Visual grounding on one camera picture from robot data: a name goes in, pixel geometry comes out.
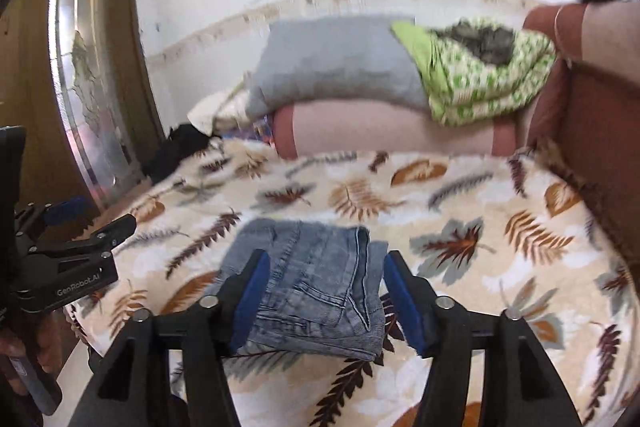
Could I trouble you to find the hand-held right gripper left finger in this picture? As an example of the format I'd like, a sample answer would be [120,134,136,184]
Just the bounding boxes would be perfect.
[65,249,272,427]

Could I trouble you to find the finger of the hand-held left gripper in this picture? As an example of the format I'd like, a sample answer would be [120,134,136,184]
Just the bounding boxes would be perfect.
[29,214,139,264]
[15,196,94,234]

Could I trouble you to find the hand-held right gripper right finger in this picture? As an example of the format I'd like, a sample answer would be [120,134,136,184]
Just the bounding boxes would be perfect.
[384,249,583,427]

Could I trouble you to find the blue denim pants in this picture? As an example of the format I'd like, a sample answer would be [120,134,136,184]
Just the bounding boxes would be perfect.
[205,217,392,363]

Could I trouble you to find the person's left hand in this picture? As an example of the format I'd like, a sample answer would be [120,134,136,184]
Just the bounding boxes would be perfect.
[0,309,64,400]

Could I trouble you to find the leaf-print blanket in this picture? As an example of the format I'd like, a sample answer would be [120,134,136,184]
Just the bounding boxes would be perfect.
[65,142,636,427]

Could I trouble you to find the black cloth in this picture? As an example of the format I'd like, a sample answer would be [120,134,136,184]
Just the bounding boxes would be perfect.
[145,124,222,184]

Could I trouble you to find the wooden door with glass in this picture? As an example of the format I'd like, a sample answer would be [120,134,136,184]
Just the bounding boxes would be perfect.
[0,0,167,214]

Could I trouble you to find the pink bolster pillow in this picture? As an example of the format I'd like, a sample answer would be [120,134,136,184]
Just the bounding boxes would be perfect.
[272,101,518,158]

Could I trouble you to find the cream printed cloth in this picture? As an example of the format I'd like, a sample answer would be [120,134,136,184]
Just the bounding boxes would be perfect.
[187,88,261,136]

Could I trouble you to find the green printed cloth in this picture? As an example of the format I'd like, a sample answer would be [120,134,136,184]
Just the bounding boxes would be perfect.
[390,19,558,128]

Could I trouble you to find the grey quilted pillow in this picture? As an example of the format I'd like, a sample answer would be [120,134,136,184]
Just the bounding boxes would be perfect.
[247,17,431,118]

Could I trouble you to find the dark grey furry cloth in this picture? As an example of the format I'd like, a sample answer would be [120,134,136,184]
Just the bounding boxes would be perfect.
[435,19,518,64]

